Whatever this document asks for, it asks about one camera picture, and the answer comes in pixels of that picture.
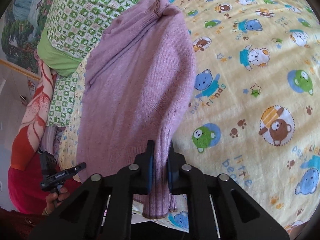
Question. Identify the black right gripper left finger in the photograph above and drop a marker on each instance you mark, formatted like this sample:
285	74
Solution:
102	206

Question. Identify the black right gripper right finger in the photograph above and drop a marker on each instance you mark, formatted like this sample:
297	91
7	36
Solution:
218	208

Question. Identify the purple knit sweater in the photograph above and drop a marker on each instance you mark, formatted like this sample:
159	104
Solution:
138	83

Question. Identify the person's left hand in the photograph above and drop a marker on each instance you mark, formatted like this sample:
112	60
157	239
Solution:
53	200

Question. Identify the magenta red cloth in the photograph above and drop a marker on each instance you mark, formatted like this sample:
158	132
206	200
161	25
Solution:
24	186

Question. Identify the red orange floral blanket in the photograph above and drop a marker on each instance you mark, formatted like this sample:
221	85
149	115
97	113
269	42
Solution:
34	121

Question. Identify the yellow bear print blanket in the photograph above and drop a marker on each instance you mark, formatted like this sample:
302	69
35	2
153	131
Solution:
254	113

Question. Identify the plain green cloth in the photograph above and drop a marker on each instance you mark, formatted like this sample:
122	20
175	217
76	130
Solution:
63	63

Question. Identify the green white checkered quilt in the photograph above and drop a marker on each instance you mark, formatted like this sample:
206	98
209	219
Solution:
75	27

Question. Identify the landscape wall painting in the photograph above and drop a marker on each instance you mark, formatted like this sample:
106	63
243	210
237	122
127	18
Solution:
21	26

